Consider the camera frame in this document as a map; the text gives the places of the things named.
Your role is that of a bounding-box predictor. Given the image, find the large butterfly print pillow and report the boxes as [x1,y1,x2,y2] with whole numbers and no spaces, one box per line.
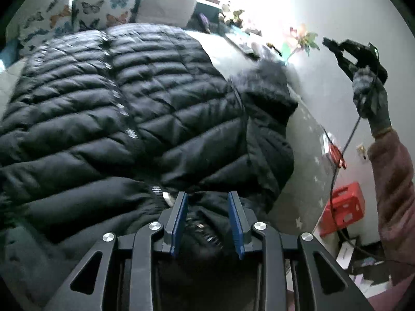
[72,0,140,31]

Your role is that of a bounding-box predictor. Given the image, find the flower decoration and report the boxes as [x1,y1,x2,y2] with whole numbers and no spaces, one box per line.
[220,5,247,26]

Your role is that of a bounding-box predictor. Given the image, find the black puffer jacket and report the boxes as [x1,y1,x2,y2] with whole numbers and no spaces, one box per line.
[0,23,299,260]

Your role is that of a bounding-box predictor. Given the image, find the red and white packet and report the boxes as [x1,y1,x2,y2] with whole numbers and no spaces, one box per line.
[320,132,346,169]

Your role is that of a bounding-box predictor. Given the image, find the red plastic crate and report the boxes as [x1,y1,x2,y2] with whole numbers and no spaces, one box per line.
[319,182,365,238]

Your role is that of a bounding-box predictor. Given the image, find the scattered white papers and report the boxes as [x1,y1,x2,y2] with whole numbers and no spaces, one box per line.
[337,243,393,299]

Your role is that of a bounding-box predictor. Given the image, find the colourful pinwheel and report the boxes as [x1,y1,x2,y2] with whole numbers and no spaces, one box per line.
[282,23,320,65]

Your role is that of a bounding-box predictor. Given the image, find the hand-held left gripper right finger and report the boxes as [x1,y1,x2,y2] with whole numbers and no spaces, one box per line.
[227,190,375,311]

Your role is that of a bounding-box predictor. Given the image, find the small butterfly print pillow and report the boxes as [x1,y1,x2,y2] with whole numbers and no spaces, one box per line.
[18,0,77,51]

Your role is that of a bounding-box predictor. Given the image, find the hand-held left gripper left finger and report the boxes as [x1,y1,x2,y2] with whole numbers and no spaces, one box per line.
[44,192,189,311]

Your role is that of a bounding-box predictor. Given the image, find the person's right hand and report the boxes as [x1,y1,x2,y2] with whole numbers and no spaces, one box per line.
[353,66,392,137]

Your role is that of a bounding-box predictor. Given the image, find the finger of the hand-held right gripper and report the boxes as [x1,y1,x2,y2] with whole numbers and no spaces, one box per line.
[335,55,357,78]
[322,38,349,52]

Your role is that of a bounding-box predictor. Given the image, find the white pillow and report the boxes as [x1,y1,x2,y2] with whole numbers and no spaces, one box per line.
[136,0,198,28]

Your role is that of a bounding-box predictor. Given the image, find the person's right forearm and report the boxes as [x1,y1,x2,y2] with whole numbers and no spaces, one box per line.
[368,129,415,299]

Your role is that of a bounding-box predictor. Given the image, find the black cable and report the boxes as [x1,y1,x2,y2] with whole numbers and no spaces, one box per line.
[329,68,394,263]

